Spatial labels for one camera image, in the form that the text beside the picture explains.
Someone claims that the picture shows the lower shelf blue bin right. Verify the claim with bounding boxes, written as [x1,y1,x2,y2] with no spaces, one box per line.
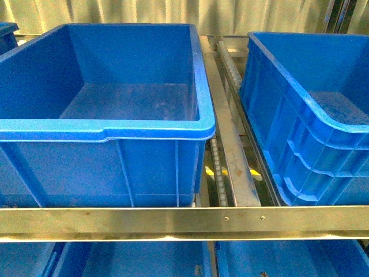
[216,240,368,276]

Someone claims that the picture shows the shelf blue bin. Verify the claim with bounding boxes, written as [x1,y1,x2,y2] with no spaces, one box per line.
[216,240,368,276]
[51,241,212,276]

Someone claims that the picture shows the blue plastic bin far left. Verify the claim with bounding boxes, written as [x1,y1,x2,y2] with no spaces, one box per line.
[0,22,19,55]

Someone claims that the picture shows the blue plastic bin centre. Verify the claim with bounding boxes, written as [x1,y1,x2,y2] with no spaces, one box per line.
[1,24,216,208]

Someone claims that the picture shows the blue ribbed plastic bin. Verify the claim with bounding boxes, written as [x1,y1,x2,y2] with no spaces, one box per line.
[239,32,368,206]

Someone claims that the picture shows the lower shelf bin far left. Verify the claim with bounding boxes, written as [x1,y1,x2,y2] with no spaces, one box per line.
[1,242,57,276]

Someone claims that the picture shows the steel divider rail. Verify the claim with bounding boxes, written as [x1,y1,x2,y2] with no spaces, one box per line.
[200,36,261,207]

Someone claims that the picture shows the lower shelf blue bin left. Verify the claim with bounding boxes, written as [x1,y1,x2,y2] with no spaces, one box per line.
[51,241,212,276]

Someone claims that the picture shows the steel rack front rail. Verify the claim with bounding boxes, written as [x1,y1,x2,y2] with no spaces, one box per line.
[1,206,368,242]

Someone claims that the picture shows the white roller track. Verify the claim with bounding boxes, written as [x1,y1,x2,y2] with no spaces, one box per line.
[217,41,242,91]

